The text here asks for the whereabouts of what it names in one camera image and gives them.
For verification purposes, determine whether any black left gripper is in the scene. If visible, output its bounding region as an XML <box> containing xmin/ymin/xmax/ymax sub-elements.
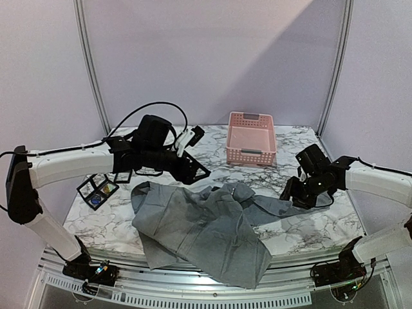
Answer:
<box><xmin>143</xmin><ymin>145</ymin><xmax>211</xmax><ymax>185</ymax></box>

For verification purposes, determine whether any grey button-up shirt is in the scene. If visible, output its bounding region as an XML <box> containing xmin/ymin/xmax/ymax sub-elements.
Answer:
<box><xmin>130</xmin><ymin>180</ymin><xmax>319</xmax><ymax>289</ymax></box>

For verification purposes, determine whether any round green orange badge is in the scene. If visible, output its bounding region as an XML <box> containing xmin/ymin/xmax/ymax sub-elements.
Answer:
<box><xmin>103</xmin><ymin>184</ymin><xmax>115</xmax><ymax>194</ymax></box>

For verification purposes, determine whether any round blue badge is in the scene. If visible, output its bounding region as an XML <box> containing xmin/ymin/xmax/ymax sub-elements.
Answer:
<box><xmin>91</xmin><ymin>196</ymin><xmax>100</xmax><ymax>205</ymax></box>

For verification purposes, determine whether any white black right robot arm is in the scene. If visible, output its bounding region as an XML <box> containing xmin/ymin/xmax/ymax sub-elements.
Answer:
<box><xmin>280</xmin><ymin>144</ymin><xmax>411</xmax><ymax>286</ymax></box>

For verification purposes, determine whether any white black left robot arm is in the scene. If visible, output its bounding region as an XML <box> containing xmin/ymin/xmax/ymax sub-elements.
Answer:
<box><xmin>5</xmin><ymin>115</ymin><xmax>210</xmax><ymax>288</ymax></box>

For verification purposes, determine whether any pink perforated plastic basket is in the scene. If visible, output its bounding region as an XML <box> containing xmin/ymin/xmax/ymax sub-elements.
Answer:
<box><xmin>226</xmin><ymin>111</ymin><xmax>277</xmax><ymax>166</ymax></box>

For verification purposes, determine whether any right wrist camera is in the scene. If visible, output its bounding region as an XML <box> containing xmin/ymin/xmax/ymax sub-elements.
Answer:
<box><xmin>297</xmin><ymin>166</ymin><xmax>306</xmax><ymax>182</ymax></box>

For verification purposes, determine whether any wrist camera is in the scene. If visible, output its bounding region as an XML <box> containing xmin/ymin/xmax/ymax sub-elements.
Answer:
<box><xmin>297</xmin><ymin>166</ymin><xmax>306</xmax><ymax>182</ymax></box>
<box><xmin>173</xmin><ymin>126</ymin><xmax>205</xmax><ymax>157</ymax></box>

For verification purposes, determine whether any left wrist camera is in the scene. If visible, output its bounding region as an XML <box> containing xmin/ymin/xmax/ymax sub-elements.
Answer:
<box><xmin>173</xmin><ymin>126</ymin><xmax>205</xmax><ymax>157</ymax></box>

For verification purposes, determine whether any black frame display box pair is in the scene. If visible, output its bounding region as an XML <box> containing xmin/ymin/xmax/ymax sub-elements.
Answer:
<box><xmin>77</xmin><ymin>174</ymin><xmax>119</xmax><ymax>211</ymax></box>

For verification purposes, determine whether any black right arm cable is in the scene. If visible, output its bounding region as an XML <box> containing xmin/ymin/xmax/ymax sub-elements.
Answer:
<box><xmin>308</xmin><ymin>156</ymin><xmax>412</xmax><ymax>209</ymax></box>

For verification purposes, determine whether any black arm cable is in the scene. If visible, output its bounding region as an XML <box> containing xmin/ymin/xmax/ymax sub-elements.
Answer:
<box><xmin>0</xmin><ymin>102</ymin><xmax>189</xmax><ymax>213</ymax></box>
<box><xmin>308</xmin><ymin>156</ymin><xmax>412</xmax><ymax>209</ymax></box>

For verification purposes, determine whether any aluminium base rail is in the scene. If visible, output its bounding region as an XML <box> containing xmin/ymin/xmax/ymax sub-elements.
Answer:
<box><xmin>27</xmin><ymin>249</ymin><xmax>402</xmax><ymax>308</ymax></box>

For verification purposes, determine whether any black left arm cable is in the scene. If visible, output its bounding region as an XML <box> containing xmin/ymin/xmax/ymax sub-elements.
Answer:
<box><xmin>0</xmin><ymin>102</ymin><xmax>189</xmax><ymax>213</ymax></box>

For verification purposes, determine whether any right aluminium corner post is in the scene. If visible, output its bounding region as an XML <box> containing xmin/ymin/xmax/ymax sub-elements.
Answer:
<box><xmin>315</xmin><ymin>0</ymin><xmax>354</xmax><ymax>138</ymax></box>

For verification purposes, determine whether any aluminium corner post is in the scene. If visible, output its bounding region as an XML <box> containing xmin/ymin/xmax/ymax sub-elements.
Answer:
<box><xmin>73</xmin><ymin>0</ymin><xmax>111</xmax><ymax>133</ymax></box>
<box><xmin>315</xmin><ymin>0</ymin><xmax>354</xmax><ymax>138</ymax></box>

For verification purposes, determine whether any left aluminium corner post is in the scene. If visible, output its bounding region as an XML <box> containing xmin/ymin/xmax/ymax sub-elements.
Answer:
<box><xmin>73</xmin><ymin>0</ymin><xmax>111</xmax><ymax>133</ymax></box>

